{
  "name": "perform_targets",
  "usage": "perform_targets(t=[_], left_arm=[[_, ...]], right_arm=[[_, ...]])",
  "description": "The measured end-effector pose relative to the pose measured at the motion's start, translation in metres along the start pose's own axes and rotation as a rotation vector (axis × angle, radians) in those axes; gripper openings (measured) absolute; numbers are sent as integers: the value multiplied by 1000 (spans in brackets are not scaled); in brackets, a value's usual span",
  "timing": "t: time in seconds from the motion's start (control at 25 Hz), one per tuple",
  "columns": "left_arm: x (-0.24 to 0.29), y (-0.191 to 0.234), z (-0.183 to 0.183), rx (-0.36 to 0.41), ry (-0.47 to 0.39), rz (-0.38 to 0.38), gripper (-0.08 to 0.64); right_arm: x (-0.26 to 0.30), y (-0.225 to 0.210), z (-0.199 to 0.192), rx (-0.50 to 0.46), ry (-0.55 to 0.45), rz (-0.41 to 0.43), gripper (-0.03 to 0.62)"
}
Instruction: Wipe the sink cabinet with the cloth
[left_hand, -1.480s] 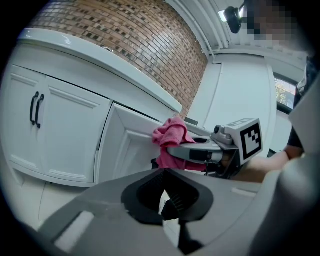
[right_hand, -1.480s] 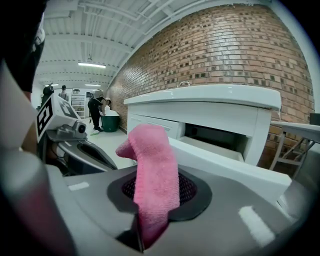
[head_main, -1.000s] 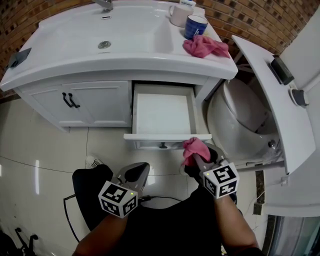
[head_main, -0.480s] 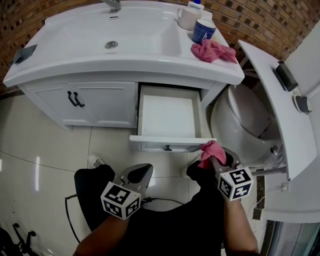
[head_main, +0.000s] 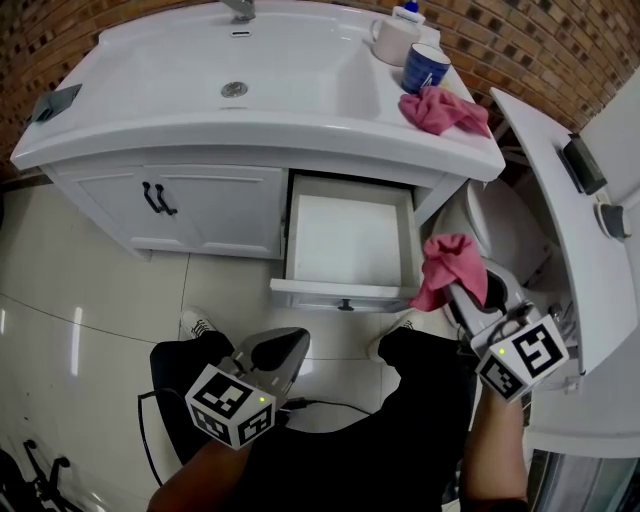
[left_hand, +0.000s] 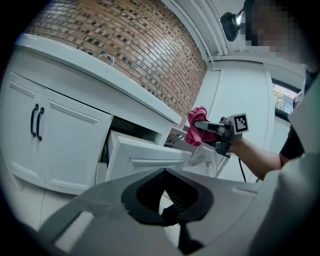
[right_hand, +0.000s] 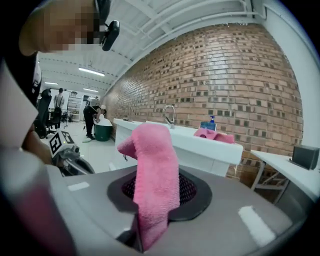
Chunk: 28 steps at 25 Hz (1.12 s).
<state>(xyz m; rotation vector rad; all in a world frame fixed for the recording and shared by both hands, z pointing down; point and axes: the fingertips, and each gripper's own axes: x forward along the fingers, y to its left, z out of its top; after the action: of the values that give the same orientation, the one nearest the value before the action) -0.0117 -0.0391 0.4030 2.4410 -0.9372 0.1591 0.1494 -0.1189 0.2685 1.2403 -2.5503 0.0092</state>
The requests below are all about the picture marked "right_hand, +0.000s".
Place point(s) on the soap bottle with blue cap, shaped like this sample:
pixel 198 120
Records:
pixel 208 125

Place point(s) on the white vanity cabinet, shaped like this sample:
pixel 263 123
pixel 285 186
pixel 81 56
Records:
pixel 200 162

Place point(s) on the black office chair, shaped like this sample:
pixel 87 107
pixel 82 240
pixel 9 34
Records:
pixel 45 112

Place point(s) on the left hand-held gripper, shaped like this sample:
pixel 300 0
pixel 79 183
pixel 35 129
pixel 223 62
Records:
pixel 60 143

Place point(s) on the white ceramic sink top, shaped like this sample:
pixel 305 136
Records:
pixel 185 142

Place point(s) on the person's left forearm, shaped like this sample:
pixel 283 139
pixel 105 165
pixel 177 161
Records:
pixel 37 147

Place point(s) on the person's black shirt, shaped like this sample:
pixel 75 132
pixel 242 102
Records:
pixel 22 75

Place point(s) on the black head camera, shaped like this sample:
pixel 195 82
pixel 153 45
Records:
pixel 111 35

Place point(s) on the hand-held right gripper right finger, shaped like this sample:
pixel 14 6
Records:
pixel 225 225

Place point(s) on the black box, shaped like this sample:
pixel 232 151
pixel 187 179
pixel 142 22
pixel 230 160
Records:
pixel 305 156

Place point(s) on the white storage shelf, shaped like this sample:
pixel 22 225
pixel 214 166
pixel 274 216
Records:
pixel 75 107

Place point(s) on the ceiling light bar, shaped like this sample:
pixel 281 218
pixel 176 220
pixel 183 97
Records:
pixel 90 90
pixel 91 71

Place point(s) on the person's head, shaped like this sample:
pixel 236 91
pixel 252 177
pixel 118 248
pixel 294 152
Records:
pixel 50 25

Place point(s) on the chrome faucet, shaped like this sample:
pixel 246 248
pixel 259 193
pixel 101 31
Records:
pixel 171 120

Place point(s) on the green bin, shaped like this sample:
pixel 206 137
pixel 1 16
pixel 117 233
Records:
pixel 102 132

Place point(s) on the whiteboard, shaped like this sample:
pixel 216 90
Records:
pixel 67 97

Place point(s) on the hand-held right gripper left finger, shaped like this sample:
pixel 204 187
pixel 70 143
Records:
pixel 30 200

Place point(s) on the pink cloth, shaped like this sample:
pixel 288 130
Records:
pixel 217 137
pixel 155 162

